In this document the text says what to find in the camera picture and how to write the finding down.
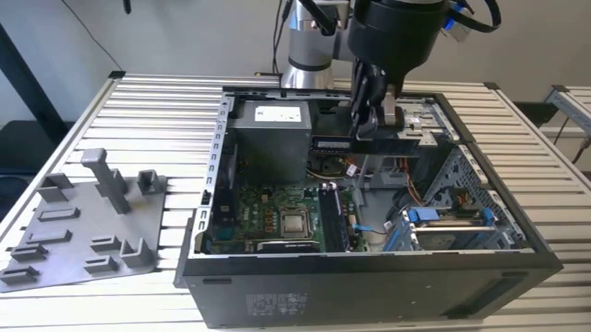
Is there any orange wire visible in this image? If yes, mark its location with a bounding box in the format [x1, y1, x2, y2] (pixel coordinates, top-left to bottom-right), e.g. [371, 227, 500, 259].
[389, 157, 424, 207]

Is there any black camera cable loop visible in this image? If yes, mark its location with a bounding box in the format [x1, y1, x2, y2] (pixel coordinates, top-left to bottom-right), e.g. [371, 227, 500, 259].
[445, 0, 503, 35]

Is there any black open PC case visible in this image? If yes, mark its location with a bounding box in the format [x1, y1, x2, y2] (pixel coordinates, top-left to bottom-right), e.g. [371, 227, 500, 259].
[172, 86, 565, 329]

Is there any thin black wall cable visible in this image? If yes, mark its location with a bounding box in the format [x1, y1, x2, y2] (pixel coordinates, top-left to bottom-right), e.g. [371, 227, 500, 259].
[58, 0, 124, 73]

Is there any white yellow wire bundle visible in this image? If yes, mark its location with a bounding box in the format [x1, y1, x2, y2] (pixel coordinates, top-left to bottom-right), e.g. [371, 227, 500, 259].
[305, 158, 359, 180]

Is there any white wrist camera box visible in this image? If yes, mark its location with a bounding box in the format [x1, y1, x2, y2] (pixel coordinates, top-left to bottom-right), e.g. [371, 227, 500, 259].
[437, 0, 475, 42]

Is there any grey metal drive cage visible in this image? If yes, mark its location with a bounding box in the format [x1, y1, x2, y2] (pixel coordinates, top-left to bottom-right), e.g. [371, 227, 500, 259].
[352, 98, 457, 187]

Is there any black box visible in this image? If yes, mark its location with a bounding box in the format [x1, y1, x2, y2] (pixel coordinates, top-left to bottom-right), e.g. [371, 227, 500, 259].
[511, 102, 559, 129]

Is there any black graphics card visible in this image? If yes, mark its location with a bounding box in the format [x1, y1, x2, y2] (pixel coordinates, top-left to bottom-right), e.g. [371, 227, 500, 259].
[256, 241, 320, 252]

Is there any metal slat table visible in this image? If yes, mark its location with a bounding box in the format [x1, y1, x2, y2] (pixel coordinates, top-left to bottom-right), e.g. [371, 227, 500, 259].
[539, 84, 591, 146]

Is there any hard disk in blue carrier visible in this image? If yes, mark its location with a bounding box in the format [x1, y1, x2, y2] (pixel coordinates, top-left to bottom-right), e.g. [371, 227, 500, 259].
[385, 205, 503, 252]

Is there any green motherboard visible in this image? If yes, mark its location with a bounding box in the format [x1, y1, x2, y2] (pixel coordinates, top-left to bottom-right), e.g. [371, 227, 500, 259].
[205, 151, 371, 255]

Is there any black robot tool cable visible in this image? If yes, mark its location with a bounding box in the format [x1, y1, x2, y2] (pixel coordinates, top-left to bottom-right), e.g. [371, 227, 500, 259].
[273, 0, 292, 74]

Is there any grey plastic parts rack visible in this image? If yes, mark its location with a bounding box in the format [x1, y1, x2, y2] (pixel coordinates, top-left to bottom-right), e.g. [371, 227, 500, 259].
[0, 147, 168, 294]

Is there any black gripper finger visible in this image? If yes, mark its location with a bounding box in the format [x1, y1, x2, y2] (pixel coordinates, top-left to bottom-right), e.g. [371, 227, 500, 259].
[364, 84, 403, 141]
[349, 59, 387, 141]

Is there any silver CPU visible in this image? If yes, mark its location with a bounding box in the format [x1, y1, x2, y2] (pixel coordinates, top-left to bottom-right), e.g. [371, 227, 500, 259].
[281, 214, 309, 238]

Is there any grey power supply unit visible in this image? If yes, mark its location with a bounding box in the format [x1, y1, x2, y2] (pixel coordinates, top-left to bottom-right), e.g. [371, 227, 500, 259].
[228, 102, 313, 186]

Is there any black RAM slot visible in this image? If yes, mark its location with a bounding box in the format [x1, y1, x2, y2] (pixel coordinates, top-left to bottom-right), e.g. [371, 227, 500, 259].
[319, 186, 335, 252]

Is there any green RAM stick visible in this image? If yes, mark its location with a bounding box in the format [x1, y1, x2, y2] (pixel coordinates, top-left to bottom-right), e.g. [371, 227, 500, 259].
[309, 135, 421, 157]

